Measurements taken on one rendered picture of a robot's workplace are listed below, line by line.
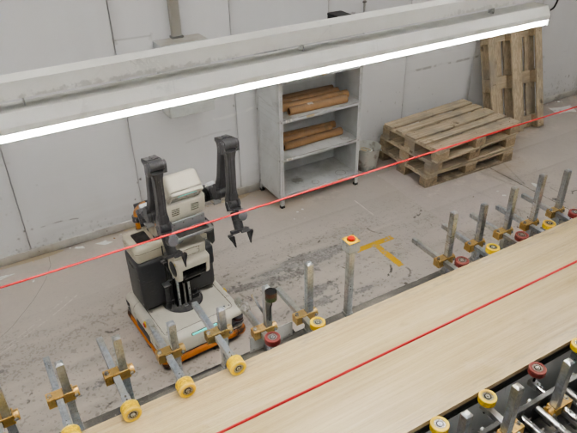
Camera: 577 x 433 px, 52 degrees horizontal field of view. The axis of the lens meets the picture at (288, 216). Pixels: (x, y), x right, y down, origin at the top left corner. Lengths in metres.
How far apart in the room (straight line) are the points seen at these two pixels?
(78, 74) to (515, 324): 2.39
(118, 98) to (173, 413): 1.46
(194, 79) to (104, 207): 3.67
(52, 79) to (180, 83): 0.37
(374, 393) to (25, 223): 3.51
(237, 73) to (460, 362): 1.75
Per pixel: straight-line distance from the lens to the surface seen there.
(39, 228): 5.43
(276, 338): 3.00
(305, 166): 6.15
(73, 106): 1.80
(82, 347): 4.50
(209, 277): 4.28
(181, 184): 3.43
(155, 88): 1.85
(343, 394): 2.76
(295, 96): 5.61
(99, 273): 5.14
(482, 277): 3.50
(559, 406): 3.03
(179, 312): 4.16
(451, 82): 7.13
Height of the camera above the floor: 2.99
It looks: 32 degrees down
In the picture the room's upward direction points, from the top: 1 degrees counter-clockwise
